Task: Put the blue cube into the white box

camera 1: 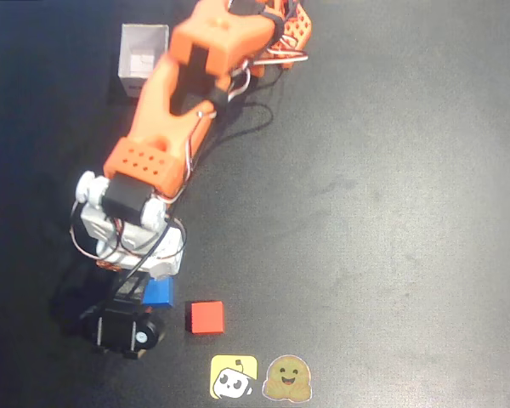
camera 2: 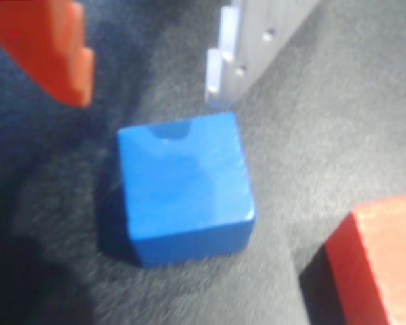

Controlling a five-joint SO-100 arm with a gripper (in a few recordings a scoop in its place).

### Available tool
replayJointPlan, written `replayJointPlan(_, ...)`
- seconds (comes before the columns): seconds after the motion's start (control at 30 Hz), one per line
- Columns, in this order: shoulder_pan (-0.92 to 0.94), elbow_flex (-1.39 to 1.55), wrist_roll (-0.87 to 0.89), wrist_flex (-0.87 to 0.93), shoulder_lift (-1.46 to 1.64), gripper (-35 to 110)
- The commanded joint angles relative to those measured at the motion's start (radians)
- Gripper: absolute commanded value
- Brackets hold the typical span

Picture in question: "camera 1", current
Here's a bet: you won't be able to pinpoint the black desk mat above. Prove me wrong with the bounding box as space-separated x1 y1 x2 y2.
0 0 510 408

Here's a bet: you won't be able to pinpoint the black camera cable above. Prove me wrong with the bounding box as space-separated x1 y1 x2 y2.
69 63 282 298

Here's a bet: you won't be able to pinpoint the hugging face sticker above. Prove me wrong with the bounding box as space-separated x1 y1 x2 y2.
261 354 314 402

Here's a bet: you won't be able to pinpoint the yellow robot sticker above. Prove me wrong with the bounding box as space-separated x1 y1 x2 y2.
209 354 259 400

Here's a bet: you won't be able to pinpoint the white cardboard box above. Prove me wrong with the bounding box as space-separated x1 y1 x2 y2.
117 23 171 99

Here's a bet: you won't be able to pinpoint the white red servo wires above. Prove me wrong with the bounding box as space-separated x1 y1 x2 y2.
227 33 311 104

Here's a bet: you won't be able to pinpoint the red cube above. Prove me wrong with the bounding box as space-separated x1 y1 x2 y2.
184 300 226 336

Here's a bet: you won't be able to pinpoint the blue cube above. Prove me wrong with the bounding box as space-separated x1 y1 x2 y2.
142 276 175 309

